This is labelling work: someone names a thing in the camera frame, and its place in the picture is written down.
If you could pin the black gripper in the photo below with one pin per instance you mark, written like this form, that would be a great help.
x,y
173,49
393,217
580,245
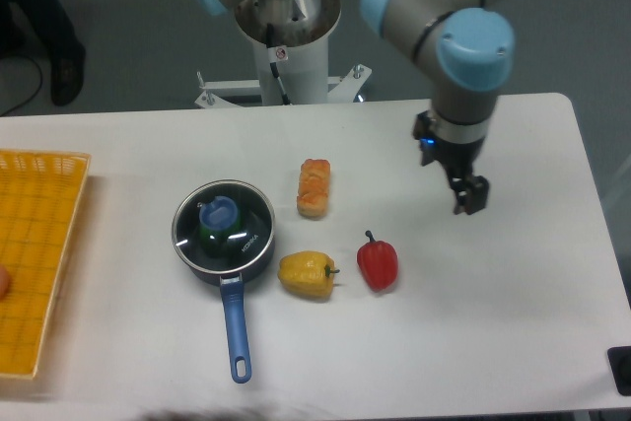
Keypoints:
x,y
455,147

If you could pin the dark pot with blue handle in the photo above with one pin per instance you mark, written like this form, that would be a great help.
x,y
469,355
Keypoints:
x,y
232,292

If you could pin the glass pot lid blue knob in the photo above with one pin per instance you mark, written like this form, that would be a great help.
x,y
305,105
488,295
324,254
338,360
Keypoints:
x,y
251,249

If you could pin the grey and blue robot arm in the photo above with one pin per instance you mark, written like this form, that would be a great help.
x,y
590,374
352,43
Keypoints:
x,y
461,46

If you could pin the red bell pepper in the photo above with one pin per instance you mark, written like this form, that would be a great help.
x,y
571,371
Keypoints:
x,y
378,263

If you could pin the orange glazed bread loaf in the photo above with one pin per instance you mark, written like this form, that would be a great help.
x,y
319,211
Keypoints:
x,y
313,190

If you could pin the yellow bell pepper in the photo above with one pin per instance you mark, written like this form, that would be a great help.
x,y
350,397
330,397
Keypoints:
x,y
308,274

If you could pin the green bell pepper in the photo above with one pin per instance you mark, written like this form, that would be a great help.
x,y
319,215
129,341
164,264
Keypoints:
x,y
219,221

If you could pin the black device at table edge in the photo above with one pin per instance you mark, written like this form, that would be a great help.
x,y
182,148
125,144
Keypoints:
x,y
619,359

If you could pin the yellow woven basket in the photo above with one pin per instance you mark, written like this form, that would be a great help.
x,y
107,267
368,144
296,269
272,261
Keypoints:
x,y
41,192

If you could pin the orange round object in basket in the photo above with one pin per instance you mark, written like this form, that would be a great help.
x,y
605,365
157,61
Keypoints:
x,y
5,281

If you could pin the person's dark trouser legs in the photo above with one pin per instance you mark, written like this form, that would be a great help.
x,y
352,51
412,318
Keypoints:
x,y
54,29

